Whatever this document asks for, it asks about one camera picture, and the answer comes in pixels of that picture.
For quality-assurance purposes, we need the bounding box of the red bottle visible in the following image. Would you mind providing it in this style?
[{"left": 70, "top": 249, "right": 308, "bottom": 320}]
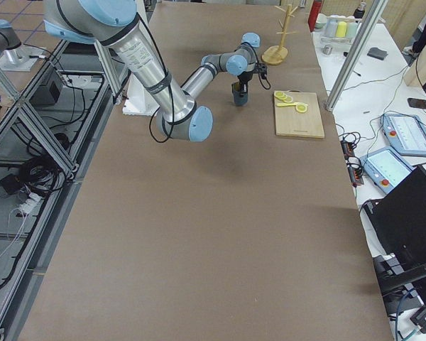
[{"left": 308, "top": 0, "right": 322, "bottom": 32}]

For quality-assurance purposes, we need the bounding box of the black monitor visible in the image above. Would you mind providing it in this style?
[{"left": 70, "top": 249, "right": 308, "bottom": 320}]
[{"left": 364, "top": 166, "right": 426, "bottom": 306}]

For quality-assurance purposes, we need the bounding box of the upper teach pendant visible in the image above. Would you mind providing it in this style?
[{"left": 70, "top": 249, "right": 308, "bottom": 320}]
[{"left": 382, "top": 114, "right": 426, "bottom": 157}]

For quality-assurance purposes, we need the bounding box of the wooden cup storage rack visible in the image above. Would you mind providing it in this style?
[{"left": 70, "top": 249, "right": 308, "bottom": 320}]
[{"left": 261, "top": 4, "right": 297, "bottom": 66}]

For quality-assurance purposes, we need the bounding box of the small metal cup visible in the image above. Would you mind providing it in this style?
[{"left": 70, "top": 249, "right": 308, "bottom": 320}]
[{"left": 322, "top": 45, "right": 333, "bottom": 55}]

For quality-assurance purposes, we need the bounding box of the wooden cutting board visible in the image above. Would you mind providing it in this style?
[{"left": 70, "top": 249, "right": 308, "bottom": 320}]
[{"left": 273, "top": 90, "right": 325, "bottom": 139}]

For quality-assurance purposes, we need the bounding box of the black power strip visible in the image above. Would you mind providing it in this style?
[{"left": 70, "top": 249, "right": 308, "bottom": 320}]
[{"left": 341, "top": 139, "right": 364, "bottom": 188}]

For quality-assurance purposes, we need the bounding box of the aluminium frame post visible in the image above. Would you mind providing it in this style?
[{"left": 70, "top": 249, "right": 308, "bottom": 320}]
[{"left": 325, "top": 0, "right": 388, "bottom": 112}]

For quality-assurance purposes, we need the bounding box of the grey folded cloth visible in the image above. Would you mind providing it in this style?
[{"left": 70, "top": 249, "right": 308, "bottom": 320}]
[{"left": 367, "top": 47, "right": 388, "bottom": 60}]

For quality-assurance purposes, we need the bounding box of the yellow plastic knife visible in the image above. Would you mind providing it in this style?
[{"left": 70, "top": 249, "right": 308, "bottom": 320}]
[{"left": 276, "top": 102, "right": 299, "bottom": 107}]

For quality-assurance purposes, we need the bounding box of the yellow cup on tray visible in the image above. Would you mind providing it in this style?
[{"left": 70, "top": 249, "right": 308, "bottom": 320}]
[{"left": 335, "top": 21, "right": 347, "bottom": 38}]

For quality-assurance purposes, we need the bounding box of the black smartphone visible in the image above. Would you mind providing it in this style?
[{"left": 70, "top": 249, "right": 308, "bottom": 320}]
[{"left": 408, "top": 97, "right": 426, "bottom": 109}]

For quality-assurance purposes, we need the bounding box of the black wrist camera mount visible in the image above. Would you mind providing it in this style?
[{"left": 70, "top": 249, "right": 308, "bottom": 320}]
[{"left": 253, "top": 62, "right": 267, "bottom": 80}]

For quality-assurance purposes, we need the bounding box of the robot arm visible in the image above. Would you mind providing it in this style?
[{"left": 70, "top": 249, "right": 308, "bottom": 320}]
[
  {"left": 0, "top": 19, "right": 36, "bottom": 72},
  {"left": 44, "top": 0, "right": 267, "bottom": 142}
]

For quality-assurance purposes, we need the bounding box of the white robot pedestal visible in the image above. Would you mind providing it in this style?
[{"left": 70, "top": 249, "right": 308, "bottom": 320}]
[{"left": 122, "top": 74, "right": 159, "bottom": 117}]

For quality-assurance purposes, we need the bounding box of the lemon slice by knife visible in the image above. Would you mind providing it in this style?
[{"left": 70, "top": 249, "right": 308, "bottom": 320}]
[{"left": 295, "top": 102, "right": 308, "bottom": 113}]

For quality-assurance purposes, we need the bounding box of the lower teach pendant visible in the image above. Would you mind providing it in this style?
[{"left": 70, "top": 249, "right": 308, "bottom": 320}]
[{"left": 360, "top": 146, "right": 414, "bottom": 194}]

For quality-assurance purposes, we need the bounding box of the blue cup yellow inside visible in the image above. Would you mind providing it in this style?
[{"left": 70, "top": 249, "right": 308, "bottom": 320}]
[{"left": 231, "top": 81, "right": 248, "bottom": 107}]

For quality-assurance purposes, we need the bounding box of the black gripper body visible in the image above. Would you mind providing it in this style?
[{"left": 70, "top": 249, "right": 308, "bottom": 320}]
[{"left": 238, "top": 71, "right": 253, "bottom": 84}]

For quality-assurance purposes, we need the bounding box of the teach pendant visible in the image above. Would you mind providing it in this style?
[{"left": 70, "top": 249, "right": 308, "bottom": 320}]
[
  {"left": 360, "top": 146, "right": 414, "bottom": 194},
  {"left": 382, "top": 114, "right": 426, "bottom": 157}
]

